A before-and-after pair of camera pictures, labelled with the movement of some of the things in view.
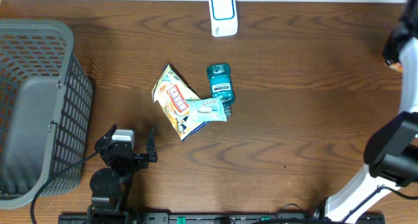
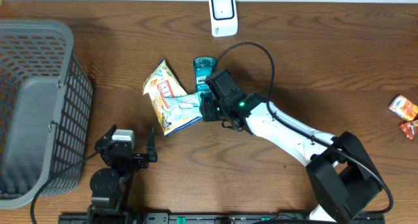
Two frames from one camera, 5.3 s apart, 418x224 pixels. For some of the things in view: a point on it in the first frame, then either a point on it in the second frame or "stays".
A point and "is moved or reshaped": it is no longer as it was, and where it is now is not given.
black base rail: [222, 218] stays
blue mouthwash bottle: [220, 81] is moved or reshaped
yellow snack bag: [174, 95] -> [162, 85]
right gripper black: [388, 50] -> [207, 114]
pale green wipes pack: [202, 110] is moved or reshaped
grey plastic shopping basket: [46, 110] stays
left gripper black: [142, 160] stays
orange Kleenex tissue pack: [397, 66] is moved or reshaped
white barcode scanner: [223, 12] stays
